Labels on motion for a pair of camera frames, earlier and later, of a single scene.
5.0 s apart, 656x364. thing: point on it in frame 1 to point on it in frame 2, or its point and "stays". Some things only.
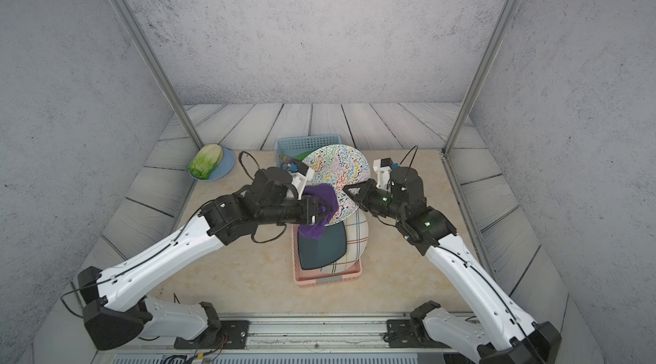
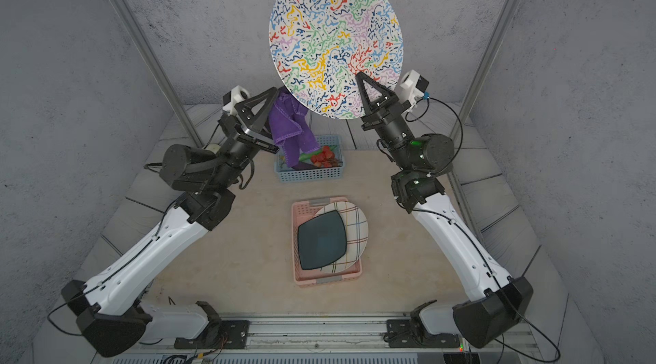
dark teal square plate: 315,253 stays
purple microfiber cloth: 328,195 to 291,127
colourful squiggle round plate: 338,167 to 329,24
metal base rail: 286,338 stays
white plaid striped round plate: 357,234 stays
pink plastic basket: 316,275 stays
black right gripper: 367,190 to 389,120
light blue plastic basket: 295,144 to 285,174
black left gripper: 307,215 to 244,140
